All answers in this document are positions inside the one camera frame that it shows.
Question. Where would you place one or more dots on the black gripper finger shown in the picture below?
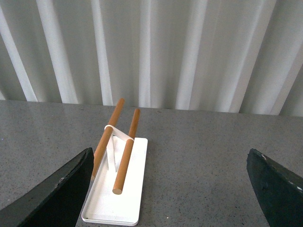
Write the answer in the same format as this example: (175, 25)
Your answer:
(279, 191)
(56, 201)

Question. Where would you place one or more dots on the white towel rack stand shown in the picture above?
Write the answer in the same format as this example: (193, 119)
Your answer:
(118, 172)

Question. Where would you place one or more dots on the white pleated curtain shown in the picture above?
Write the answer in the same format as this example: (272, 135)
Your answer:
(237, 56)

